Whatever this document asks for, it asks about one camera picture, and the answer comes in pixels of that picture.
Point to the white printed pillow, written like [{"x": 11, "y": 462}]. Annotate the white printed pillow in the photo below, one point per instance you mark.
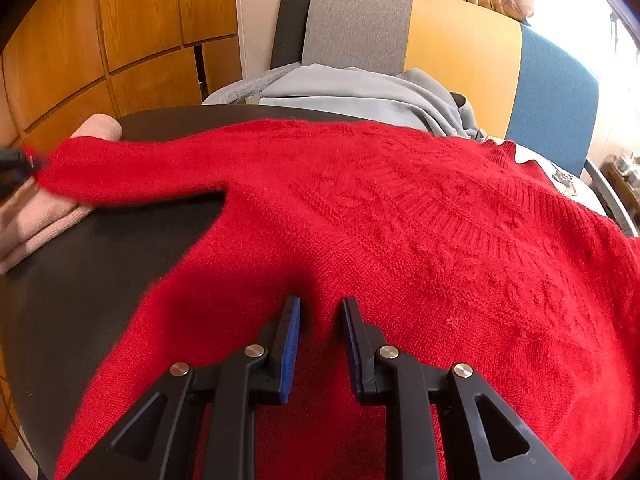
[{"x": 560, "y": 179}]

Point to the wooden wardrobe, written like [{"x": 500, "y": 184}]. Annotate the wooden wardrobe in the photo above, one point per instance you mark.
[{"x": 69, "y": 59}]

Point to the black rolled mat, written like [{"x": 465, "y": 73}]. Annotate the black rolled mat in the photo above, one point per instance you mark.
[{"x": 290, "y": 33}]

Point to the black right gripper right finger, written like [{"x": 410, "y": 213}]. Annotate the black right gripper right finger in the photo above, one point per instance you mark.
[{"x": 440, "y": 423}]

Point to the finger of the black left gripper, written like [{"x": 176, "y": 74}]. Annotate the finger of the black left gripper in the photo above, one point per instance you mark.
[{"x": 19, "y": 163}]

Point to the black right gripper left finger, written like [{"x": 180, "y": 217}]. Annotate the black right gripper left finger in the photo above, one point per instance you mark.
[{"x": 201, "y": 420}]

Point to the grey yellow blue sofa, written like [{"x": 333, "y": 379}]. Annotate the grey yellow blue sofa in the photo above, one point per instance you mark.
[{"x": 521, "y": 86}]

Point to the light grey garment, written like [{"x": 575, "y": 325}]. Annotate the light grey garment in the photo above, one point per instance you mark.
[{"x": 411, "y": 99}]

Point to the red knitted sweater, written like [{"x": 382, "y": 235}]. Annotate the red knitted sweater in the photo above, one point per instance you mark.
[{"x": 456, "y": 250}]

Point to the folded pink cloth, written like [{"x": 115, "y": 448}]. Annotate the folded pink cloth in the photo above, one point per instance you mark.
[{"x": 31, "y": 217}]

